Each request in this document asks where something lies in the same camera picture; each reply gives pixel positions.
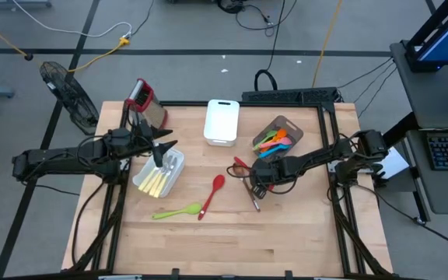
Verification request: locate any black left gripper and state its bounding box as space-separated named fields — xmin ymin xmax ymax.
xmin=129 ymin=121 xmax=178 ymax=169

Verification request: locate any blue silicone spatula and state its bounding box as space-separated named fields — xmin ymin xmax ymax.
xmin=258 ymin=143 xmax=292 ymax=159

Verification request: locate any brown wooden spoon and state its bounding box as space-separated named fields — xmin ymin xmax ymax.
xmin=232 ymin=162 xmax=262 ymax=213

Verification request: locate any pink silicone spatula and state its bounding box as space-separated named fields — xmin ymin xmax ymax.
xmin=258 ymin=136 xmax=293 ymax=151

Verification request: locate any orange silicone spatula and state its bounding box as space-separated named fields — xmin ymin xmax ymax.
xmin=261 ymin=128 xmax=289 ymax=153

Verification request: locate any grey translucent plastic bin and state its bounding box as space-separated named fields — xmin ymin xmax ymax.
xmin=251 ymin=114 xmax=305 ymax=163

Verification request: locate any red silicone spoon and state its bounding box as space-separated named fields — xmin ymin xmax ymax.
xmin=197 ymin=173 xmax=226 ymax=222

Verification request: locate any cream-handled fork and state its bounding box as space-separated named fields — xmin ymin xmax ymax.
xmin=137 ymin=163 xmax=166 ymax=192
xmin=154 ymin=159 xmax=180 ymax=198

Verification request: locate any light green silicone spoon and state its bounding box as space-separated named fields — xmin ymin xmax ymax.
xmin=151 ymin=203 xmax=203 ymax=221

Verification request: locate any frosted white plastic bin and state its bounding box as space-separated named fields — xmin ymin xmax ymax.
xmin=131 ymin=146 xmax=186 ymax=199

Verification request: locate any glossy white plastic bin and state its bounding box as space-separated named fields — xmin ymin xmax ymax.
xmin=202 ymin=99 xmax=241 ymax=148

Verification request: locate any black floor fan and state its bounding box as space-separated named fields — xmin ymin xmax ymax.
xmin=39 ymin=61 xmax=100 ymax=136

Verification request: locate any white paper sheet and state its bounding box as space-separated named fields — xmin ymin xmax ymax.
xmin=379 ymin=146 xmax=411 ymax=180

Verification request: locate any grey side desk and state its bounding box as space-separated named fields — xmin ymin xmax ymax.
xmin=389 ymin=40 xmax=448 ymax=131

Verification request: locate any grey keyboard desk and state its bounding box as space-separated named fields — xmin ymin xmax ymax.
xmin=379 ymin=128 xmax=448 ymax=215

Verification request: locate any red-handled steel box grater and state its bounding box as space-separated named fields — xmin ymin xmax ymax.
xmin=124 ymin=77 xmax=169 ymax=131

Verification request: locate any black aluminium rig frame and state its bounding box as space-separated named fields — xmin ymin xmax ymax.
xmin=68 ymin=100 xmax=395 ymax=280

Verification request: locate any black cable with loop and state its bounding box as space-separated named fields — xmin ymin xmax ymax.
xmin=253 ymin=0 xmax=287 ymax=93

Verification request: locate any yellow floor cord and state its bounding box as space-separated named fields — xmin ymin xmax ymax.
xmin=67 ymin=36 xmax=131 ymax=74

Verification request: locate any short black floor cable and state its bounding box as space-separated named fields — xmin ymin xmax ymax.
xmin=33 ymin=177 xmax=83 ymax=195

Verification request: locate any looped black frame cable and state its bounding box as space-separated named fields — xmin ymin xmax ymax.
xmin=70 ymin=179 xmax=108 ymax=269

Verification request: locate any thin black floor cable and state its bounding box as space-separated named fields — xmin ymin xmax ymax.
xmin=130 ymin=0 xmax=156 ymax=37

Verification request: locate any black desk cable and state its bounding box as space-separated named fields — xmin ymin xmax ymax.
xmin=354 ymin=65 xmax=398 ymax=117
xmin=336 ymin=57 xmax=394 ymax=90

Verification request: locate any white floor cable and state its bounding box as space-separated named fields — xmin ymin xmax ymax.
xmin=12 ymin=0 xmax=133 ymax=39

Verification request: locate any yellow hanging cable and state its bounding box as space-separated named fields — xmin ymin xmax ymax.
xmin=311 ymin=0 xmax=344 ymax=89

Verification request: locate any coiled black floor cable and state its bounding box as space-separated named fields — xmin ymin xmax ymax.
xmin=215 ymin=0 xmax=298 ymax=32

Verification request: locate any long black floor cable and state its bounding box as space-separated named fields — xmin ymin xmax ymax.
xmin=319 ymin=180 xmax=448 ymax=254

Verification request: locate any yellow cable with black ball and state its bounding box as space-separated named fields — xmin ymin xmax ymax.
xmin=0 ymin=11 xmax=34 ymax=62

